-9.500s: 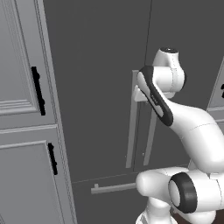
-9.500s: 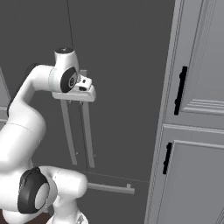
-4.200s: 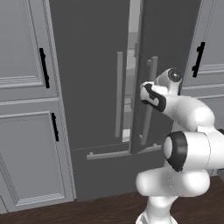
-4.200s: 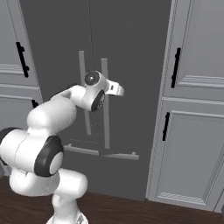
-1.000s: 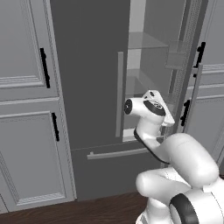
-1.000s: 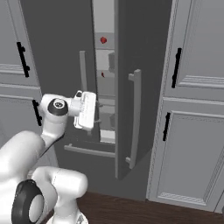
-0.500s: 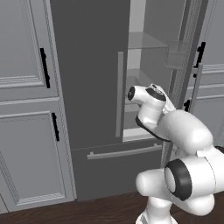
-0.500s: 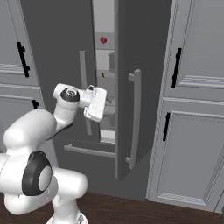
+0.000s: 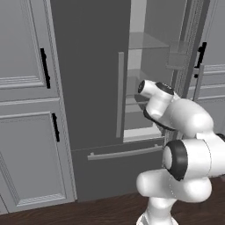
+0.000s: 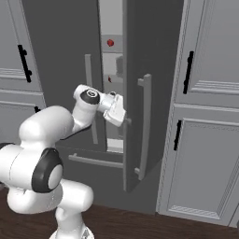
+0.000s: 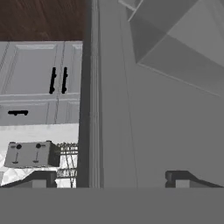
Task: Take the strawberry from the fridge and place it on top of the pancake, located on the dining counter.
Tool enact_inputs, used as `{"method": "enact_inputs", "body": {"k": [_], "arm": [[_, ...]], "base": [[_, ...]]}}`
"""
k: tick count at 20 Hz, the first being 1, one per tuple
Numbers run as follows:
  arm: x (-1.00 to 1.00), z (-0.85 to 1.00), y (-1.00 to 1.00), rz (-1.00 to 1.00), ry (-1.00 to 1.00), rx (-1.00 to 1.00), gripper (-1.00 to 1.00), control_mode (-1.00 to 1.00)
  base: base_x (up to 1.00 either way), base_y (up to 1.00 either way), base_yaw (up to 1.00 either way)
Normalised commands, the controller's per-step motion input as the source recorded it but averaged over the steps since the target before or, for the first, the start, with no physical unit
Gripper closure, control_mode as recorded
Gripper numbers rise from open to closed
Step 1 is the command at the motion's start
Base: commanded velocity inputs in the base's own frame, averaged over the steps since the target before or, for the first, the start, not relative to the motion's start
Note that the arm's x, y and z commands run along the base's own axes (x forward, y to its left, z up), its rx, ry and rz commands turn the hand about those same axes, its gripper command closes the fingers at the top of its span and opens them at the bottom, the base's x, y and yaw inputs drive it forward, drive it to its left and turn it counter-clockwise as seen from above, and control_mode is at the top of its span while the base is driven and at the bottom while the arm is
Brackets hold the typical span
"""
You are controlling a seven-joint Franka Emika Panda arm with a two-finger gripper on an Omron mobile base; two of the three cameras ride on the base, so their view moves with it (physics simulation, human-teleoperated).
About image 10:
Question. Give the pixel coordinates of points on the dark grey open fridge door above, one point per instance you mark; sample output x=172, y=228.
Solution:
x=155, y=46

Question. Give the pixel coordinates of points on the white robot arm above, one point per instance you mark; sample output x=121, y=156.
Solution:
x=40, y=130

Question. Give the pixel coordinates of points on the grey box in fridge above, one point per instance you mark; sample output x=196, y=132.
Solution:
x=119, y=66

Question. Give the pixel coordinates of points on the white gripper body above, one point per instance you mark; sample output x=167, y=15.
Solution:
x=116, y=110

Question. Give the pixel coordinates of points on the small red fruit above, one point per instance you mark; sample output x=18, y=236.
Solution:
x=109, y=79

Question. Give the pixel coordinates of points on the grey cupboard door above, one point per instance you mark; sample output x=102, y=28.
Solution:
x=217, y=46
x=202, y=168
x=15, y=115
x=12, y=31

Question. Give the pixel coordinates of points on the red strawberry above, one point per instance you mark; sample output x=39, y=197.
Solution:
x=110, y=42

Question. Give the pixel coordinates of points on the dark grey freezer drawer front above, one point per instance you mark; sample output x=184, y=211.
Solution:
x=105, y=186

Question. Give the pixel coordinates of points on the fridge interior with shelves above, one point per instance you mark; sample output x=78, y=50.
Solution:
x=110, y=15

